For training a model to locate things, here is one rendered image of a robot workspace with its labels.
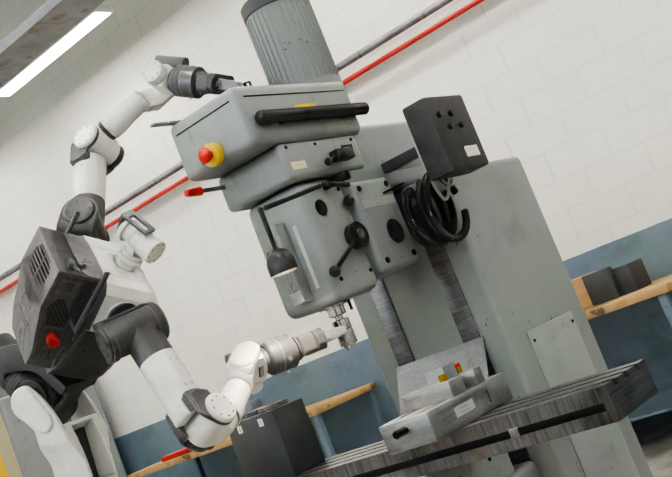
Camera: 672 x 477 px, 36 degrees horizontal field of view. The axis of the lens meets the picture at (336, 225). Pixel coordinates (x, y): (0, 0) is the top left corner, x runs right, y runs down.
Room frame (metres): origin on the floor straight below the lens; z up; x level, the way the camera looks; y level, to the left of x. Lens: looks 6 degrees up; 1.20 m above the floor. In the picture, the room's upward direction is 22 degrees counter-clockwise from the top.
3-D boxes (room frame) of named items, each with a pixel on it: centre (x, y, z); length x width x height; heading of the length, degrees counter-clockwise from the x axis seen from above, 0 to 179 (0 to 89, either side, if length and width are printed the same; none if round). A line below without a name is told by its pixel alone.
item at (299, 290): (2.63, 0.15, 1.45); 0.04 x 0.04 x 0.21; 53
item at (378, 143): (3.12, -0.22, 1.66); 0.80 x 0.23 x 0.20; 143
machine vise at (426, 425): (2.55, -0.09, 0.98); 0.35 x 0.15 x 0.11; 141
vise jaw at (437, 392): (2.53, -0.07, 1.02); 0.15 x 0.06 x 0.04; 51
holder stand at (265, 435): (2.97, 0.39, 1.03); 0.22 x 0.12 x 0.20; 45
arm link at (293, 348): (2.65, 0.21, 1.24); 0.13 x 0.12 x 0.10; 28
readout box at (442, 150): (2.76, -0.37, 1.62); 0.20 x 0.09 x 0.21; 143
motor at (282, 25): (2.92, -0.07, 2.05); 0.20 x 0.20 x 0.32
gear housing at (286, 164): (2.75, 0.06, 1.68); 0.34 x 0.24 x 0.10; 143
